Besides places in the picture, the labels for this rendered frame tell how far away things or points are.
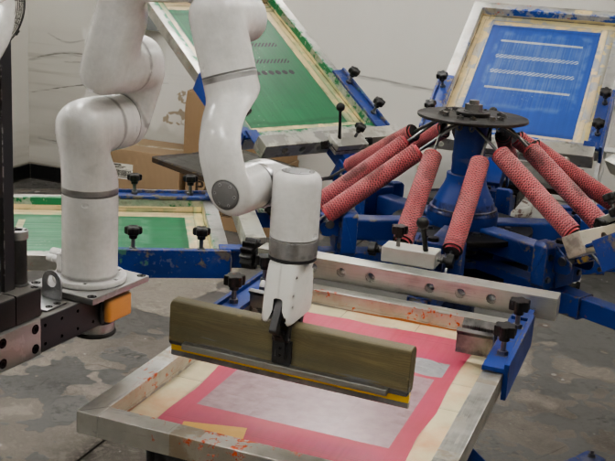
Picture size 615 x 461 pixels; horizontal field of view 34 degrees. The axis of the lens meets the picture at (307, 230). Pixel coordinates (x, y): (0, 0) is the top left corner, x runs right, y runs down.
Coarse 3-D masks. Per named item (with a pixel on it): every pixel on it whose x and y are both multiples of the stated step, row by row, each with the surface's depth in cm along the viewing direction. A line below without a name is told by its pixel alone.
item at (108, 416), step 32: (320, 288) 223; (416, 320) 215; (448, 320) 212; (128, 384) 169; (160, 384) 176; (480, 384) 178; (96, 416) 157; (128, 416) 157; (480, 416) 165; (160, 448) 154; (192, 448) 152; (224, 448) 150; (256, 448) 150; (448, 448) 154
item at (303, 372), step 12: (192, 348) 162; (204, 348) 161; (216, 348) 162; (240, 360) 159; (252, 360) 159; (264, 360) 159; (288, 372) 157; (300, 372) 156; (312, 372) 156; (324, 372) 156; (336, 384) 154; (348, 384) 153; (360, 384) 153; (372, 384) 153
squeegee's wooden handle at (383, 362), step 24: (192, 312) 162; (216, 312) 160; (240, 312) 160; (192, 336) 163; (216, 336) 161; (240, 336) 160; (264, 336) 158; (312, 336) 155; (336, 336) 154; (360, 336) 154; (312, 360) 156; (336, 360) 155; (360, 360) 153; (384, 360) 152; (408, 360) 150; (384, 384) 153; (408, 384) 151
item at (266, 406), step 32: (320, 320) 214; (352, 320) 215; (224, 384) 179; (256, 384) 180; (288, 384) 181; (160, 416) 166; (192, 416) 167; (224, 416) 167; (256, 416) 168; (288, 416) 169
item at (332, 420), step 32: (416, 352) 200; (448, 352) 201; (416, 384) 185; (448, 384) 186; (320, 416) 169; (352, 416) 170; (384, 416) 171; (416, 416) 172; (288, 448) 158; (320, 448) 159; (352, 448) 159; (384, 448) 160
